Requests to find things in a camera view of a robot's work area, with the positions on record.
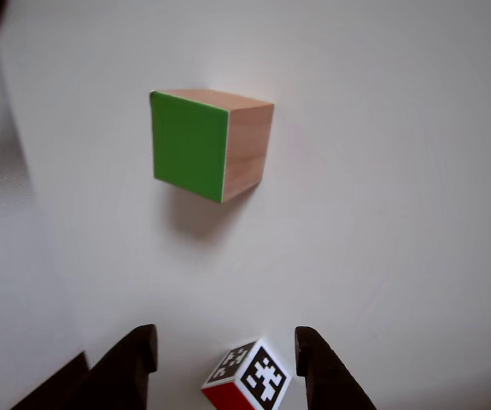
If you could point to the wooden cube with green face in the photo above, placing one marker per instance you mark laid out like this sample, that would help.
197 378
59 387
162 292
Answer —
189 145

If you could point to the cube with black-white marker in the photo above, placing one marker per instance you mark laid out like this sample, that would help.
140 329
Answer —
266 376

